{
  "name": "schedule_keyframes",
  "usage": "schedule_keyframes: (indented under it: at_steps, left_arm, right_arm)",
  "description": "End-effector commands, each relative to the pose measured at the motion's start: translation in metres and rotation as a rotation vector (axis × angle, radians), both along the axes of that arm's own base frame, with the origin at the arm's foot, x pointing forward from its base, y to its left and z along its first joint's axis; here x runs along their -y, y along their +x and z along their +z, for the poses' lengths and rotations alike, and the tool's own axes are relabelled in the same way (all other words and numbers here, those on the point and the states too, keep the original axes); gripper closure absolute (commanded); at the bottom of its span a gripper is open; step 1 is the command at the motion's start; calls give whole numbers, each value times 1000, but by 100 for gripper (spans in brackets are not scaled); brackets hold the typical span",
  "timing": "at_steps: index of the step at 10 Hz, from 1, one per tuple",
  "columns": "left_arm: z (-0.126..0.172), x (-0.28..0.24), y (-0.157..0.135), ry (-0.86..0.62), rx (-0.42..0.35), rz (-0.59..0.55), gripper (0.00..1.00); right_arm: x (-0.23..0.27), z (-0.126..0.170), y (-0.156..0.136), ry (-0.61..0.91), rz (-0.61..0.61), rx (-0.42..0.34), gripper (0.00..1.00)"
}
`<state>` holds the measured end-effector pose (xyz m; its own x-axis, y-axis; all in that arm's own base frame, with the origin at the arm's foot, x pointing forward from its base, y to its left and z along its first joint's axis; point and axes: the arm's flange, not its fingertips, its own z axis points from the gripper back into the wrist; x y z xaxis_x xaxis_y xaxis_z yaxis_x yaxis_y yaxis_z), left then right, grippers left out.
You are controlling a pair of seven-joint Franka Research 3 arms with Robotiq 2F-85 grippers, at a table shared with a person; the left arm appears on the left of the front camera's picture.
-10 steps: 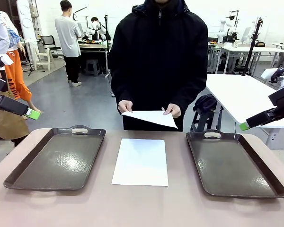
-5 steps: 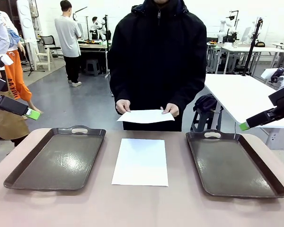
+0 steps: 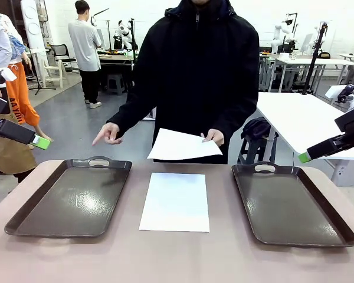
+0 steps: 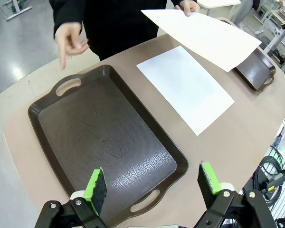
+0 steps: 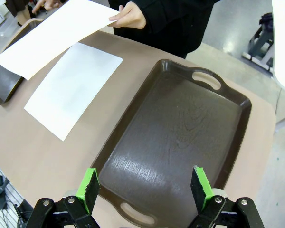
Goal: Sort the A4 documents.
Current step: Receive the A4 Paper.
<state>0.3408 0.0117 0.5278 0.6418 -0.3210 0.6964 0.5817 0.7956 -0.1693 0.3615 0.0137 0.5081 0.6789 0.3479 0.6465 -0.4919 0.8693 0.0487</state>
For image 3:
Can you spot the white A4 paper sheet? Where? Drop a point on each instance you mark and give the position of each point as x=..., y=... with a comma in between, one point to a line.
x=183, y=146
x=174, y=203

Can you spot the person's right forearm black sleeve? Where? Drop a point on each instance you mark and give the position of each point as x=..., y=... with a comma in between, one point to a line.
x=127, y=115

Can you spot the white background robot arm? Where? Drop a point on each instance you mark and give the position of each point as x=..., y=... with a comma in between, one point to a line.
x=278, y=32
x=316, y=29

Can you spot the person's left forearm black sleeve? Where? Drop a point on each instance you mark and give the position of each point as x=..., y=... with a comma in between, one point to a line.
x=239, y=121

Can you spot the person's right hand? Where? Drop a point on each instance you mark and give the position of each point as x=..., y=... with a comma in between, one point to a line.
x=112, y=132

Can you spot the person's left hand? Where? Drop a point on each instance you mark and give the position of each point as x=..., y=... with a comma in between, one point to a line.
x=216, y=136

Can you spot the large white table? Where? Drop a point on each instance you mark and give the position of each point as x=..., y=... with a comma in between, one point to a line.
x=298, y=118

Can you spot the mannequin in orange pants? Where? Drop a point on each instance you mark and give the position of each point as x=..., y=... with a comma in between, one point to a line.
x=17, y=88

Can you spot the black floor tripod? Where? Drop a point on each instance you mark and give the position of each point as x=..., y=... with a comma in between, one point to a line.
x=38, y=87

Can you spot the dark brown plastic tray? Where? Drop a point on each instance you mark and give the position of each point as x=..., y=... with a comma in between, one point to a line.
x=289, y=206
x=70, y=203

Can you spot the black step stool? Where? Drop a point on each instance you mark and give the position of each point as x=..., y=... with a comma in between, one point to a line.
x=253, y=150

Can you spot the white wooden chair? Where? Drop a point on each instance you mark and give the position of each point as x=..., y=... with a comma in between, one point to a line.
x=54, y=69

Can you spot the tall black tripod pole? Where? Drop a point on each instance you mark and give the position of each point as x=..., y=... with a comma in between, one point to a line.
x=314, y=63

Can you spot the white background desk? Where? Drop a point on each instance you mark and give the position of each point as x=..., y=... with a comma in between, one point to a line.
x=298, y=61

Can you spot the black mesh office chair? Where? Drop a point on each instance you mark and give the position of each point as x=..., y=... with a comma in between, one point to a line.
x=60, y=50

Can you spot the grey metal desk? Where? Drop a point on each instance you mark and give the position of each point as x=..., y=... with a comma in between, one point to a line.
x=268, y=70

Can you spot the patterned paper cup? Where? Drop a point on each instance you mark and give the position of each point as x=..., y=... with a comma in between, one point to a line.
x=295, y=55

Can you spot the white standing air conditioner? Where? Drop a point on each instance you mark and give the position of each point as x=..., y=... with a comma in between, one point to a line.
x=32, y=29

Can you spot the white background monitor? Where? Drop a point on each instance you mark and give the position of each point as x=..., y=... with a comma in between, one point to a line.
x=306, y=42

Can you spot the grey plastic stool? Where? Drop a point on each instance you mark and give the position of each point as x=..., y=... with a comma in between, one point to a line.
x=115, y=84

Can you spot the person in white T-shirt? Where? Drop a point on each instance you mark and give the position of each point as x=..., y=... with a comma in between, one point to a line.
x=84, y=44

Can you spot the black background office chair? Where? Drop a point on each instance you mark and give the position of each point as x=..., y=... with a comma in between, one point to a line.
x=264, y=50

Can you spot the wood-topped background table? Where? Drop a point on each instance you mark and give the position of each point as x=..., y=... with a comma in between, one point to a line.
x=115, y=57

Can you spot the black and white background robot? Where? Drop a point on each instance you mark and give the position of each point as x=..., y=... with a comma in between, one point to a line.
x=123, y=29

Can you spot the person in black jacket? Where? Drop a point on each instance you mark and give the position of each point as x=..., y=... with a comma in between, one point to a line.
x=194, y=73

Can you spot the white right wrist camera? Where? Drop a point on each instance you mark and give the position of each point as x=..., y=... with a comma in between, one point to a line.
x=334, y=92

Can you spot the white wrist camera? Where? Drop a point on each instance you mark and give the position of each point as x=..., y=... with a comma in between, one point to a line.
x=9, y=75
x=334, y=92

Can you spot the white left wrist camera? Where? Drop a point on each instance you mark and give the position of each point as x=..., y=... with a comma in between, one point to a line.
x=9, y=75

